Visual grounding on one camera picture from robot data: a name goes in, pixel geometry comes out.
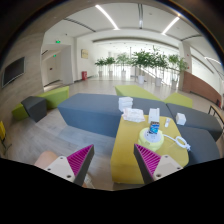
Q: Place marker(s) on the green bench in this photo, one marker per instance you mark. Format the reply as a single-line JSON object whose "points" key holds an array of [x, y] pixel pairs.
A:
{"points": [[134, 91], [53, 99]]}

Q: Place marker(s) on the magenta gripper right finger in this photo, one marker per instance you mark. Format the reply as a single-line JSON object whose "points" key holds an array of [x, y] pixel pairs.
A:
{"points": [[153, 166]]}

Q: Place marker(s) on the framed wall picture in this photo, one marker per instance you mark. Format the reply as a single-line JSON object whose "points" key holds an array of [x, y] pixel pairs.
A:
{"points": [[84, 53]]}

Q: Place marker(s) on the black chair frame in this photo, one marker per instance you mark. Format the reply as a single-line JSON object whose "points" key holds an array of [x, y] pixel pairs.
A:
{"points": [[216, 112]]}

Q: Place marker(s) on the small white cube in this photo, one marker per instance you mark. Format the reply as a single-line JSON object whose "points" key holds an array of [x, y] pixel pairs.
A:
{"points": [[180, 119]]}

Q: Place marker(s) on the potted green plant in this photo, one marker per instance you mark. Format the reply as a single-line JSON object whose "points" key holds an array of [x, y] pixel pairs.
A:
{"points": [[141, 60], [100, 63], [122, 60], [177, 65], [160, 64], [109, 62]]}

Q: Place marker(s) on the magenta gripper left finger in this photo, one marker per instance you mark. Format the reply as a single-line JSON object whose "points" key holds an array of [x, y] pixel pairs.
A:
{"points": [[74, 167]]}

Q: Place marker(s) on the blue device on charger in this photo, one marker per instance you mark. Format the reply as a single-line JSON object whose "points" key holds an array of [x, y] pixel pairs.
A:
{"points": [[154, 127]]}

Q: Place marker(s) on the white tissue pack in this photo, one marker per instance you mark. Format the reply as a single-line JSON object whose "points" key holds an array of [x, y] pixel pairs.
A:
{"points": [[125, 102]]}

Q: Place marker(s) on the white box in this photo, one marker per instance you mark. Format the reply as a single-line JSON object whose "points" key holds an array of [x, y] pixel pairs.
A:
{"points": [[154, 115]]}

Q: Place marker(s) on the green bench far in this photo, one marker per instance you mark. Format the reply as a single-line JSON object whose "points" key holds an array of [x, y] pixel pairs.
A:
{"points": [[134, 91]]}

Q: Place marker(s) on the grey sofa block right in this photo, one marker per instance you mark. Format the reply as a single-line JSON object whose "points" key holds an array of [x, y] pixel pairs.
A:
{"points": [[201, 131]]}

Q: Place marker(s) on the small white adapter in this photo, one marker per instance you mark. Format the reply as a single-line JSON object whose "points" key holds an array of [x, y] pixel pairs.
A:
{"points": [[167, 122]]}

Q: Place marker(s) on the yellow chair edge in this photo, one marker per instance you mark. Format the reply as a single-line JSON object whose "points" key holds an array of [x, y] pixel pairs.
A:
{"points": [[2, 136]]}

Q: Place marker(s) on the red bin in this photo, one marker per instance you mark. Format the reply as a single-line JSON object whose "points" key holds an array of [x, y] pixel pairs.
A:
{"points": [[84, 75]]}

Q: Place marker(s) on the wall-mounted black tv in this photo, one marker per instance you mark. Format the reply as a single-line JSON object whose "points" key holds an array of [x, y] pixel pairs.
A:
{"points": [[13, 71]]}

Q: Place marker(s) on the large grey-blue sofa block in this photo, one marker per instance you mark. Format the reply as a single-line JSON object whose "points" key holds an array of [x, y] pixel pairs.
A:
{"points": [[96, 113]]}

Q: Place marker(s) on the green bench left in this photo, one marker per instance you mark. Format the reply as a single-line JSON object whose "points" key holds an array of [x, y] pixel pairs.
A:
{"points": [[53, 99]]}

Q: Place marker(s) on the dark grey cube seat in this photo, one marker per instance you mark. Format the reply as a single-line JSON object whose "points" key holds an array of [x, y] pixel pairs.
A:
{"points": [[36, 107]]}

